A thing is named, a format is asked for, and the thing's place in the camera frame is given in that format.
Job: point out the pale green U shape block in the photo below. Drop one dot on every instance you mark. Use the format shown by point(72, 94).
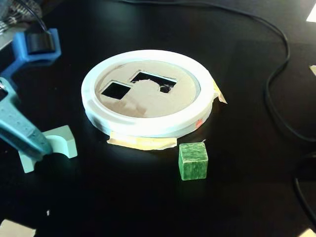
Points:
point(66, 145)

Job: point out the long masking tape strip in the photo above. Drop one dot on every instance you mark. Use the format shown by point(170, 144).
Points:
point(138, 143)

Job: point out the grey woven basket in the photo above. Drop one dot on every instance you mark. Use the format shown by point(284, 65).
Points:
point(17, 12)

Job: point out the white round sorter board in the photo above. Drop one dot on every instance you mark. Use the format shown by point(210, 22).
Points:
point(148, 128)

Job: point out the brown cardboard disc with holes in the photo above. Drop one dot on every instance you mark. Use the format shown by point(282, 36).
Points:
point(148, 103)

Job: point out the white paper corner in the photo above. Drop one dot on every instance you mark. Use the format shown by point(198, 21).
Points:
point(311, 16)

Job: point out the small red sticker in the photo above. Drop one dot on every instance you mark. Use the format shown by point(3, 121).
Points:
point(199, 122)

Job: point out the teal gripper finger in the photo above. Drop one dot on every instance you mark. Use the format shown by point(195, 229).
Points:
point(22, 128)

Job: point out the short masking tape strip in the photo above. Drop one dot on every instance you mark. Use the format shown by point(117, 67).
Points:
point(219, 95)

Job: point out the green marbled cube block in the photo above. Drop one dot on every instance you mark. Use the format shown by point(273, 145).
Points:
point(192, 163)

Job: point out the large beige paper piece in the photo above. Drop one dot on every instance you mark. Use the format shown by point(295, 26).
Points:
point(14, 229)

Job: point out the small beige paper piece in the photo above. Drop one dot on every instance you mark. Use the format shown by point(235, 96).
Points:
point(313, 69)
point(309, 233)

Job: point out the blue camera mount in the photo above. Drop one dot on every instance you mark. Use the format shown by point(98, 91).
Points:
point(19, 43)

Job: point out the black round camera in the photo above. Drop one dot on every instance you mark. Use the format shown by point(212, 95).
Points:
point(39, 42)

